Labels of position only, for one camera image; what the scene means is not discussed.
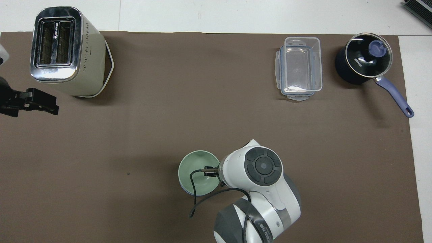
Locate dark blue saucepan purple handle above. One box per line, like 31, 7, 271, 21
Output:
335, 33, 415, 118

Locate black cable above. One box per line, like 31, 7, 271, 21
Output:
189, 167, 268, 243

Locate green bowl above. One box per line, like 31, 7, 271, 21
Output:
178, 151, 220, 195

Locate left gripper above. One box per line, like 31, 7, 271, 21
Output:
0, 77, 59, 118

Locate clear plastic container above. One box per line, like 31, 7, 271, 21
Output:
280, 36, 323, 94

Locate cream and chrome toaster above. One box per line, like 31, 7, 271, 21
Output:
30, 7, 115, 99

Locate glass lid with purple knob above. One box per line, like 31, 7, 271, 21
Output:
345, 33, 394, 79

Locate dark grey ribbed box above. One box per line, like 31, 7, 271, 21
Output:
403, 0, 432, 20

